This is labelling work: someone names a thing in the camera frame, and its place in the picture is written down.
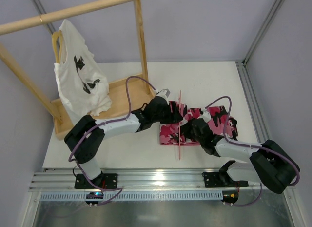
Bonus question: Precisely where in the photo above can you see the pink wire hanger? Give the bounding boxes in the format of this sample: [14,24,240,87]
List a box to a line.
[172,90,185,160]

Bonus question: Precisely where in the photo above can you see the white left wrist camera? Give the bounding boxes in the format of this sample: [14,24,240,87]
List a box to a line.
[156,88,170,99]

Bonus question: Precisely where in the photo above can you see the pink camouflage trousers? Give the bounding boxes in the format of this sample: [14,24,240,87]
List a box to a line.
[159,105,238,146]

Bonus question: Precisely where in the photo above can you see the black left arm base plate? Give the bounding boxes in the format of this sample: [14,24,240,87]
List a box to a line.
[74,173,118,189]

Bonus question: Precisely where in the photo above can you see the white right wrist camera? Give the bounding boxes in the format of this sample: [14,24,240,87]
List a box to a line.
[200,111,211,123]

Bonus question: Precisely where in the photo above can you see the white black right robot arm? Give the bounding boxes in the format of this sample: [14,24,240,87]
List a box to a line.
[181,119,300,194]

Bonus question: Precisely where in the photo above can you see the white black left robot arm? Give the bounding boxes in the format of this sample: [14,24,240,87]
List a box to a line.
[64,96,183,188]

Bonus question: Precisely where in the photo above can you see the yellow wooden hanger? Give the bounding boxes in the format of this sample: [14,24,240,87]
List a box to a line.
[39,14,66,64]

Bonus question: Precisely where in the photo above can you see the wooden clothes rack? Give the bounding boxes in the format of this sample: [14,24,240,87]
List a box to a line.
[0,0,155,140]

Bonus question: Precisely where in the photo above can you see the white printed t-shirt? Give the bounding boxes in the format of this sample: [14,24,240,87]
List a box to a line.
[54,20,112,124]

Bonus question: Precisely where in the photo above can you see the slotted grey cable duct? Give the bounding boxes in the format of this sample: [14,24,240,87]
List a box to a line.
[39,190,223,202]

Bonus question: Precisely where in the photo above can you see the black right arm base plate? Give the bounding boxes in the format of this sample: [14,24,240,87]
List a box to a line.
[202,172,249,188]

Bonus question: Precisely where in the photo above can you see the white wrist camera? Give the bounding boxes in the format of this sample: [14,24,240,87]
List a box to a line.
[156,88,170,99]
[200,111,211,123]

